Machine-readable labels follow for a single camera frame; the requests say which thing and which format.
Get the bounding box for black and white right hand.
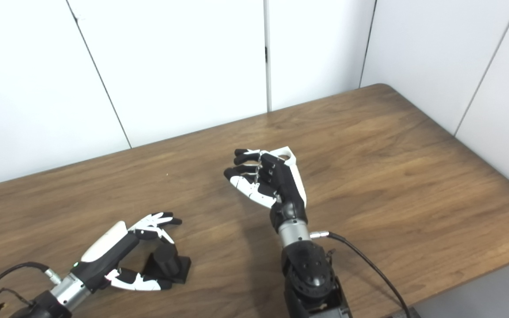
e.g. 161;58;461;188
224;148;307;234

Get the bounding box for black and white left hand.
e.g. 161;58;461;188
72;212;183;292

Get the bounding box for black peg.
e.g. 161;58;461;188
142;243;192;284

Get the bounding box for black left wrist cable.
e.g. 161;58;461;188
0;262;63;318

